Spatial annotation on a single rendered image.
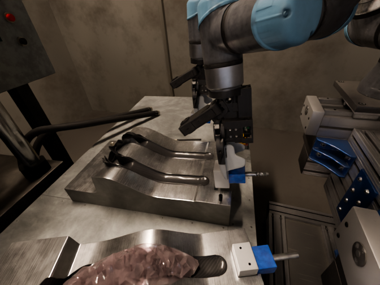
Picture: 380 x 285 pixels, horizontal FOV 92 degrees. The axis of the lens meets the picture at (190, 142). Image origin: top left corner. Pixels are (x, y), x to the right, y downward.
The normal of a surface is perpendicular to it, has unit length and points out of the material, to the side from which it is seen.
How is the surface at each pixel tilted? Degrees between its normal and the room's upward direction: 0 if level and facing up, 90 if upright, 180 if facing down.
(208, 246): 0
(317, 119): 90
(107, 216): 0
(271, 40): 129
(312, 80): 90
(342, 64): 90
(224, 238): 0
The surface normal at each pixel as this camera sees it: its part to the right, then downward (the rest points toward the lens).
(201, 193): -0.07, -0.81
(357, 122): -0.32, 0.57
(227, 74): -0.04, 0.44
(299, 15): 0.51, 0.29
